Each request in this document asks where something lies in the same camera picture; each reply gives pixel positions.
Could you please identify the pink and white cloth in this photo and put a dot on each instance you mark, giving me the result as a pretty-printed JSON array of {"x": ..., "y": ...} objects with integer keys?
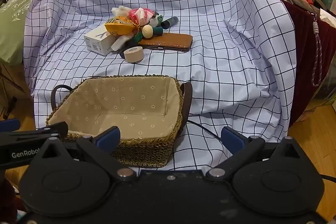
[{"x": 140, "y": 15}]

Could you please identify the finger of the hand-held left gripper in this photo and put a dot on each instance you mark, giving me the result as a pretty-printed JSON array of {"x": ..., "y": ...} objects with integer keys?
[
  {"x": 52, "y": 129},
  {"x": 9, "y": 124}
]

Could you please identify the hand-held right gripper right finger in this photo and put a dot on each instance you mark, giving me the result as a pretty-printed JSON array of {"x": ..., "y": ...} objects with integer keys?
[{"x": 232, "y": 140}]

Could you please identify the brown leather wallet case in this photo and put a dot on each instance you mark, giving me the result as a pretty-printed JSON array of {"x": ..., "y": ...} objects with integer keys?
[{"x": 168, "y": 41}]

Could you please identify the yellow patterned pouch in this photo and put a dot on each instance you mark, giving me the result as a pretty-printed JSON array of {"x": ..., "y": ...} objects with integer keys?
[{"x": 119, "y": 28}]

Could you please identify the green and white plush bird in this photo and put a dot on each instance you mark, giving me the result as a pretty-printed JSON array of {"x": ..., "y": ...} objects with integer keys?
[{"x": 155, "y": 22}]

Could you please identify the white cotton pad packet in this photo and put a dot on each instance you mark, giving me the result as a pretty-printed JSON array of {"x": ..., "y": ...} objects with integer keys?
[{"x": 119, "y": 43}]

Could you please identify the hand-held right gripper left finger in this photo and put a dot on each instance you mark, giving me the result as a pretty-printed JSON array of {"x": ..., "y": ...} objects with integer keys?
[{"x": 107, "y": 138}]

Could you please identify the beige tape roll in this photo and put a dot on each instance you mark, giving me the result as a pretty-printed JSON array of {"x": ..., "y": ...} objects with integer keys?
[{"x": 134, "y": 54}]

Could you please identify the dark red velvet cloth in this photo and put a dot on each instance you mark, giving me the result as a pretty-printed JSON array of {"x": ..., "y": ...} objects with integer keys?
[{"x": 304, "y": 50}]

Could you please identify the grey cylinder container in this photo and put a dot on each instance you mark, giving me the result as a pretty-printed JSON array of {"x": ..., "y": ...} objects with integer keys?
[{"x": 170, "y": 22}]

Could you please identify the woven basket with fabric lining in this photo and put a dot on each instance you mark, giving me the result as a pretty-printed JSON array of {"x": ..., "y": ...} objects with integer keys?
[{"x": 126, "y": 103}]

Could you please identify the white checkered bed sheet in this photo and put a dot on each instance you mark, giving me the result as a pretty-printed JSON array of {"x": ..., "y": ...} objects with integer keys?
[{"x": 210, "y": 29}]

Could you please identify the black stand legs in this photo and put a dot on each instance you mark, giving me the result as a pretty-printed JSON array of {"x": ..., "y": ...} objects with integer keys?
[{"x": 10, "y": 82}]

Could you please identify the white cardboard box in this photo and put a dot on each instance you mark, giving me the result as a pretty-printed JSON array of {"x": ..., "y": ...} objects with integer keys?
[{"x": 98, "y": 41}]

